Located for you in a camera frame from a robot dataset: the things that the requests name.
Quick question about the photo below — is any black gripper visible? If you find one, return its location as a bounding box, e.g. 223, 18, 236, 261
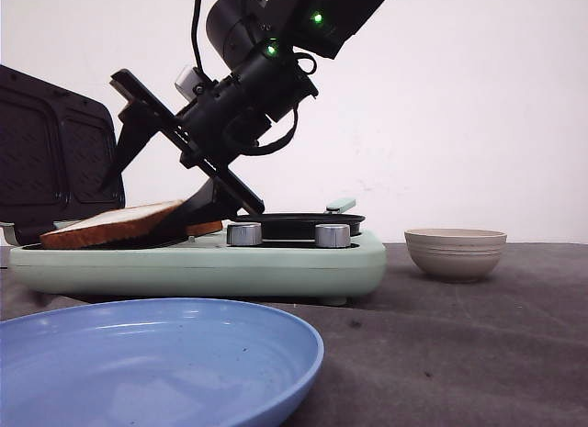
99, 45, 318, 242

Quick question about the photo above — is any toast slice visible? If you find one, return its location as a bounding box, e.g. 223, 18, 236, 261
39, 198, 187, 250
185, 220, 223, 237

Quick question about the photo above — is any breakfast maker hinged lid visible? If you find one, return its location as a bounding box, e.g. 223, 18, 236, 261
1, 66, 125, 246

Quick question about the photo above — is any beige ribbed bowl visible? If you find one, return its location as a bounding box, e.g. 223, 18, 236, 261
404, 228, 507, 283

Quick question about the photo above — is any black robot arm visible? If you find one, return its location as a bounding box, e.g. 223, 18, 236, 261
103, 0, 385, 241

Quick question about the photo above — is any mint green breakfast maker base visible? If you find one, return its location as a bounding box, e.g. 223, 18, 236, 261
8, 230, 387, 304

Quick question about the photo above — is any left silver knob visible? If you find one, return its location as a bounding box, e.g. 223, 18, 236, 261
226, 222, 263, 247

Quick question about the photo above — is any silver knob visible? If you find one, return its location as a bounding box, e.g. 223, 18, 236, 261
314, 223, 351, 249
226, 222, 263, 247

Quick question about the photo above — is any right silver knob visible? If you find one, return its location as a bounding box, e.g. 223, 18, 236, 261
314, 223, 351, 249

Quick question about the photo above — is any blue plastic plate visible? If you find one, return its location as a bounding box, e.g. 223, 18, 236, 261
1, 298, 324, 426

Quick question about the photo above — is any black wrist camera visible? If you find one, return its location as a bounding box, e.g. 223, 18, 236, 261
175, 65, 205, 102

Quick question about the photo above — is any black frying pan green handle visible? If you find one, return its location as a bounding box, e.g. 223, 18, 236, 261
232, 197, 366, 240

